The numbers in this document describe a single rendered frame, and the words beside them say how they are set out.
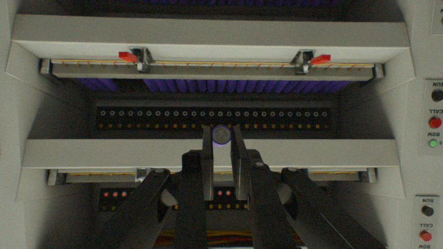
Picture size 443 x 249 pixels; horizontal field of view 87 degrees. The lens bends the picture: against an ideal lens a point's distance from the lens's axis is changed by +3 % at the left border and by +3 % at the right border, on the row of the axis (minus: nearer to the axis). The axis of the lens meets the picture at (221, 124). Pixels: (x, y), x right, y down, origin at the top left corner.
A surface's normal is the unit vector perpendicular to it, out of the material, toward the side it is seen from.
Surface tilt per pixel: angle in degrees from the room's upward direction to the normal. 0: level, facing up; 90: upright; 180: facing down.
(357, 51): 18
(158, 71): 108
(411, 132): 90
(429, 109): 90
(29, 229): 90
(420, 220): 90
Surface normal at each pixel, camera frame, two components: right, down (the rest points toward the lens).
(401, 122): -1.00, 0.00
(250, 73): 0.04, -0.22
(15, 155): 0.04, 0.09
